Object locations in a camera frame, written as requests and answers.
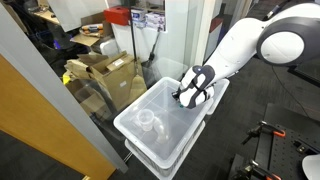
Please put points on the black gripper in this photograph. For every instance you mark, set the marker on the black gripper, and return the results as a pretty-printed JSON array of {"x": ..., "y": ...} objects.
[{"x": 177, "y": 95}]

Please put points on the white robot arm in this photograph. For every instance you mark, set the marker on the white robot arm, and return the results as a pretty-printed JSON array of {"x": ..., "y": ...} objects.
[{"x": 240, "y": 43}]

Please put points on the clear plastic cup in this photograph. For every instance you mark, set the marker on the clear plastic cup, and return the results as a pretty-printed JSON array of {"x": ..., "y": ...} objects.
[{"x": 145, "y": 120}]

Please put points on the large clear plastic bin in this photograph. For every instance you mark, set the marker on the large clear plastic bin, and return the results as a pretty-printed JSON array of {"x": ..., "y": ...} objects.
[{"x": 173, "y": 133}]

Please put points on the large open cardboard box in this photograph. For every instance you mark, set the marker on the large open cardboard box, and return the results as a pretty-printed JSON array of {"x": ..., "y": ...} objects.
[{"x": 116, "y": 80}]

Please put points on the thin black pole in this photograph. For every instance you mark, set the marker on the thin black pole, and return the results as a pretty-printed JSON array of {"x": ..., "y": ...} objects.
[{"x": 132, "y": 33}]

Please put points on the white printed carton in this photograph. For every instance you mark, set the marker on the white printed carton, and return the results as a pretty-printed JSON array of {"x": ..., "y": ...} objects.
[
  {"x": 138, "y": 18},
  {"x": 155, "y": 20}
]

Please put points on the white waste bin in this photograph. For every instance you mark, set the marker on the white waste bin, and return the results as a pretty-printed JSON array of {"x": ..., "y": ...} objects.
[{"x": 110, "y": 48}]

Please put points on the small open cardboard box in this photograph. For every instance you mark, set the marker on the small open cardboard box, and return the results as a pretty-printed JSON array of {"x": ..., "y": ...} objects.
[{"x": 90, "y": 100}]

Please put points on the red box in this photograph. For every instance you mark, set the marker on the red box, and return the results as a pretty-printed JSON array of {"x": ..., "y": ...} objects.
[{"x": 116, "y": 16}]

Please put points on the flattened cardboard box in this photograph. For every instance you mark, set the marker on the flattened cardboard box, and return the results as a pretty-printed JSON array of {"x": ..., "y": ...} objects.
[{"x": 76, "y": 68}]

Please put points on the cardboard sheet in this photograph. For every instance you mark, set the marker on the cardboard sheet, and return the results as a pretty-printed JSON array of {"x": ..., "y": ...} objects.
[{"x": 86, "y": 39}]

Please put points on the black orange bar clamp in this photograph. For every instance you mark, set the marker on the black orange bar clamp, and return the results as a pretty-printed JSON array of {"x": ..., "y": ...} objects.
[
  {"x": 279, "y": 133},
  {"x": 266, "y": 173}
]

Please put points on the white board panel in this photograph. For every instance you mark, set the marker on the white board panel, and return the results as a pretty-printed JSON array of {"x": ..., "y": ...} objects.
[{"x": 76, "y": 13}]

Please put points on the black perforated table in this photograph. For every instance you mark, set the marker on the black perforated table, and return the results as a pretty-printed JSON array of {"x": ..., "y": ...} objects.
[{"x": 293, "y": 160}]

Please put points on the orange wooden door panel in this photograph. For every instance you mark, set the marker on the orange wooden door panel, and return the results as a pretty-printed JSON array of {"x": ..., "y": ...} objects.
[{"x": 33, "y": 116}]

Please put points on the glass partition post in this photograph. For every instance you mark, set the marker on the glass partition post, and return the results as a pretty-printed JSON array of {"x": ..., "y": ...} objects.
[
  {"x": 200, "y": 26},
  {"x": 50, "y": 86}
]

